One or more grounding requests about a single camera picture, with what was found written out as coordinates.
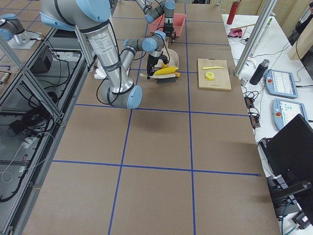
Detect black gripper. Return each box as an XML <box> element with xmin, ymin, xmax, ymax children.
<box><xmin>147</xmin><ymin>51</ymin><xmax>169</xmax><ymax>79</ymax></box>
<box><xmin>163</xmin><ymin>23</ymin><xmax>177</xmax><ymax>39</ymax></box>

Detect toy potato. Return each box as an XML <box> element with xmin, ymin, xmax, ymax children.
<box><xmin>161</xmin><ymin>63</ymin><xmax>169</xmax><ymax>69</ymax></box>

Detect white brush with black bristles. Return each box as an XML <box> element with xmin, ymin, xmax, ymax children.
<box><xmin>139</xmin><ymin>73</ymin><xmax>176</xmax><ymax>84</ymax></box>

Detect toy yellow corn cob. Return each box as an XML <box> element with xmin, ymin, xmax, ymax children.
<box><xmin>154</xmin><ymin>67</ymin><xmax>178</xmax><ymax>76</ymax></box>

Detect white plastic dustpan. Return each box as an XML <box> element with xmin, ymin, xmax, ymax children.
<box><xmin>161</xmin><ymin>37</ymin><xmax>179</xmax><ymax>68</ymax></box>

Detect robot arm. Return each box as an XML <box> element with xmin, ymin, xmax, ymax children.
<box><xmin>135</xmin><ymin>0</ymin><xmax>177</xmax><ymax>42</ymax></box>
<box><xmin>40</xmin><ymin>0</ymin><xmax>168</xmax><ymax>109</ymax></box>

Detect pink plastic bin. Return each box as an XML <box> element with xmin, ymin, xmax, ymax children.
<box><xmin>149</xmin><ymin>13</ymin><xmax>187</xmax><ymax>38</ymax></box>

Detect toy lemon slices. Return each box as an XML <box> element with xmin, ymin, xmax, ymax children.
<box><xmin>205</xmin><ymin>71</ymin><xmax>215</xmax><ymax>80</ymax></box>

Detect yellow plastic knife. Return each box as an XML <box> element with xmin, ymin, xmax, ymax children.
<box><xmin>202</xmin><ymin>66</ymin><xmax>224</xmax><ymax>70</ymax></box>

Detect wooden cutting board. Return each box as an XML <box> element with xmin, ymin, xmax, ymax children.
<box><xmin>198</xmin><ymin>58</ymin><xmax>232</xmax><ymax>91</ymax></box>

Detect pink cloth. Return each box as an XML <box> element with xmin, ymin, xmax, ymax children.
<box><xmin>228</xmin><ymin>28</ymin><xmax>243</xmax><ymax>38</ymax></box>

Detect red water bottle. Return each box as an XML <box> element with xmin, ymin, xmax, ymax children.
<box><xmin>226</xmin><ymin>1</ymin><xmax>240</xmax><ymax>25</ymax></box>

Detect small metal cup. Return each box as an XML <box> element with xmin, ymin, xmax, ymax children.
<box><xmin>240</xmin><ymin>77</ymin><xmax>248</xmax><ymax>86</ymax></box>

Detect black water bottle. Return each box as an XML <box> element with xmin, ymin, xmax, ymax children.
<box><xmin>249</xmin><ymin>59</ymin><xmax>269</xmax><ymax>85</ymax></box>

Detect far teach pendant tablet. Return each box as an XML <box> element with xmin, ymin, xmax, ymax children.
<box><xmin>265</xmin><ymin>69</ymin><xmax>298</xmax><ymax>99</ymax></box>

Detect teach pendant tablet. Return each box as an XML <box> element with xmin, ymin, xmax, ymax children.
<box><xmin>272</xmin><ymin>98</ymin><xmax>308</xmax><ymax>130</ymax></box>
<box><xmin>265</xmin><ymin>69</ymin><xmax>298</xmax><ymax>99</ymax></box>

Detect near teach pendant tablet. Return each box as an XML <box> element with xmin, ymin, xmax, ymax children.
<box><xmin>272</xmin><ymin>98</ymin><xmax>308</xmax><ymax>130</ymax></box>

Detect black monitor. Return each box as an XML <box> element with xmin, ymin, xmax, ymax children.
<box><xmin>260</xmin><ymin>114</ymin><xmax>313</xmax><ymax>222</ymax></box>

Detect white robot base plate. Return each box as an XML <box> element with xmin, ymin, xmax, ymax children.
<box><xmin>94</xmin><ymin>67</ymin><xmax>107</xmax><ymax>80</ymax></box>

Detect aluminium frame post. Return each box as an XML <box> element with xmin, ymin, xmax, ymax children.
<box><xmin>233</xmin><ymin>0</ymin><xmax>277</xmax><ymax>77</ymax></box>

